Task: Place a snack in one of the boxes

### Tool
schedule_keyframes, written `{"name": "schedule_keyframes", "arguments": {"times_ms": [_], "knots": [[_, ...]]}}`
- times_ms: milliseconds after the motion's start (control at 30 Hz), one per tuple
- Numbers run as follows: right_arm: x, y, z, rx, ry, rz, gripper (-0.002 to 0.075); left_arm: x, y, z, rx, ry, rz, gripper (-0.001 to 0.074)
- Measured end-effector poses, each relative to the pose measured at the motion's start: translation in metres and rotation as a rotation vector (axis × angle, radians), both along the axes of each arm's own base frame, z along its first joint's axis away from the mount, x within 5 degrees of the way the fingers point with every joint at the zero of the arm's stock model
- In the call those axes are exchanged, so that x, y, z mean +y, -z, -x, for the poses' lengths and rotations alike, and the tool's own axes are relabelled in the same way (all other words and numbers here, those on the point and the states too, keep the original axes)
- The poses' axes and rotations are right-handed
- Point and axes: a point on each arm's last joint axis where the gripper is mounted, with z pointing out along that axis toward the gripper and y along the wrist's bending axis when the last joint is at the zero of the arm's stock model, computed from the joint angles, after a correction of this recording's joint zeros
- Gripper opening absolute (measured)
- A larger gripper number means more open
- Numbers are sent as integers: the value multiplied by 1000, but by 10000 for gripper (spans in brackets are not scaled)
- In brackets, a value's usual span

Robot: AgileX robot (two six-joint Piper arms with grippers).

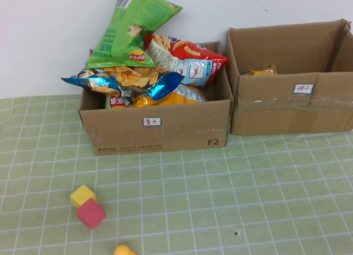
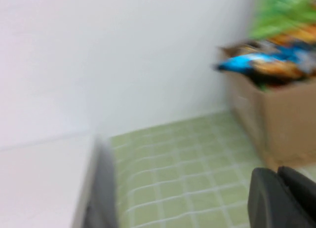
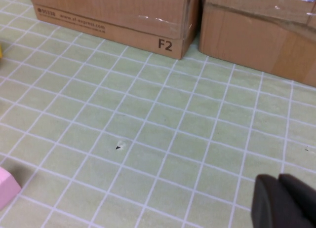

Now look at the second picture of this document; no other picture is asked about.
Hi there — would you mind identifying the large green Lay's chip bag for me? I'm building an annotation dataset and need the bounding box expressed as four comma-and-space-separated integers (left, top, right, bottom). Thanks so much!
248, 0, 316, 41

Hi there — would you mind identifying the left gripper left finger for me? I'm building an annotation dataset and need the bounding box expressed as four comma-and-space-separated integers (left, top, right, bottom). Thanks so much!
247, 167, 312, 228

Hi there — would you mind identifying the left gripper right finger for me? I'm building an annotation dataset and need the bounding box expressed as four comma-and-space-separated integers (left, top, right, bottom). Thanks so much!
277, 165, 316, 228

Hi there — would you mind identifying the blue potato chip bag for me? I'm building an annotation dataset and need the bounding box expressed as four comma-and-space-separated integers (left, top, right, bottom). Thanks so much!
211, 39, 316, 88

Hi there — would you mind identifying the green checkered tablecloth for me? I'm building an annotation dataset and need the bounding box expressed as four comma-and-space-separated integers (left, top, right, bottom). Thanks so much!
108, 109, 316, 228

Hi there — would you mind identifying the cardboard box with F2 print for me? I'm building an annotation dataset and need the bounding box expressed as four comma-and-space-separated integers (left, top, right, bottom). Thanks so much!
219, 45, 316, 170

